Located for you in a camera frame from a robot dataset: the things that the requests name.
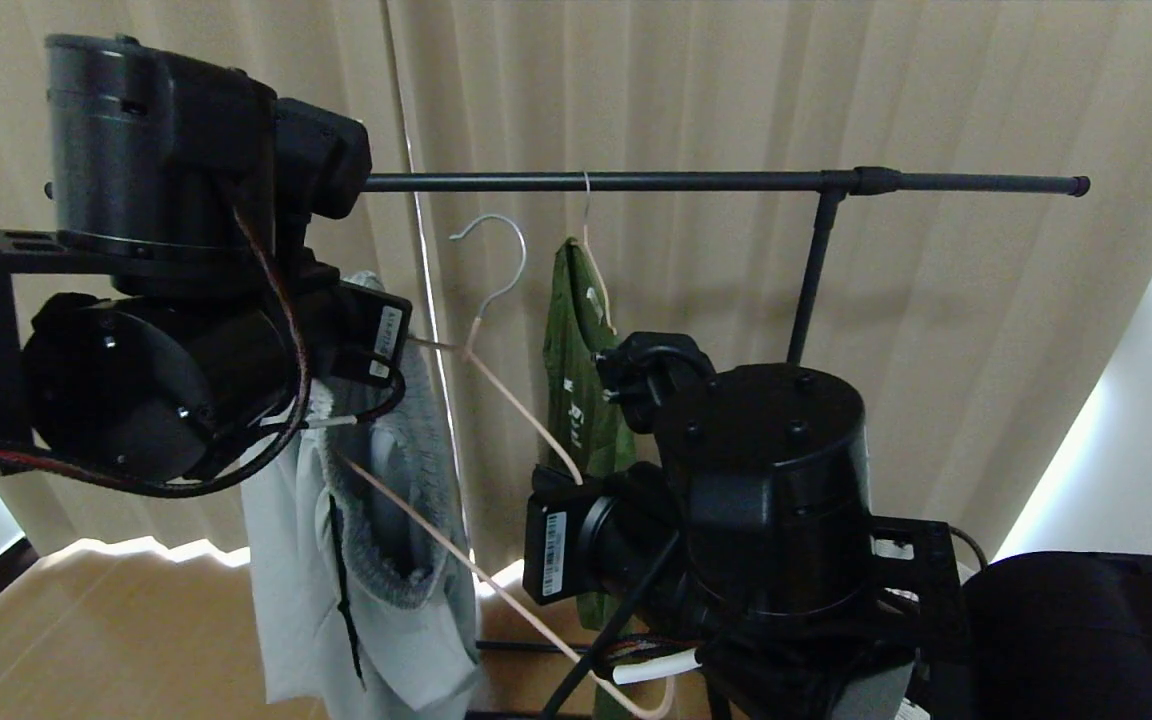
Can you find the black clothes rack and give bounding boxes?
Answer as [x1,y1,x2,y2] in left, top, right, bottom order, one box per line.
[361,167,1092,720]

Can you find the beige curtain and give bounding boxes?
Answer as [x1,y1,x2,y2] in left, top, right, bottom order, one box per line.
[0,0,1152,581]

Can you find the pink clothes hanger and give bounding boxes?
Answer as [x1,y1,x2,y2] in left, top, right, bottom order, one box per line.
[331,213,677,720]
[566,172,619,336]

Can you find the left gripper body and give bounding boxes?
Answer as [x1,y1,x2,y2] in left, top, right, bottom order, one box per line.
[21,280,415,486]

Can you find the green long-sleeved shirt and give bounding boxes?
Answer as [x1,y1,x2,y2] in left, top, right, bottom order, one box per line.
[543,238,637,631]

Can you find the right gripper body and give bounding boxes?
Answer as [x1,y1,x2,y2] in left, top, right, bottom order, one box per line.
[523,465,917,720]

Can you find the pale grey garment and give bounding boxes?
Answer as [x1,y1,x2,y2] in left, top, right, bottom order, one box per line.
[239,270,482,720]

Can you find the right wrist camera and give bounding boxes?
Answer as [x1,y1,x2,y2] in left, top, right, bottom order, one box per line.
[594,332,717,436]

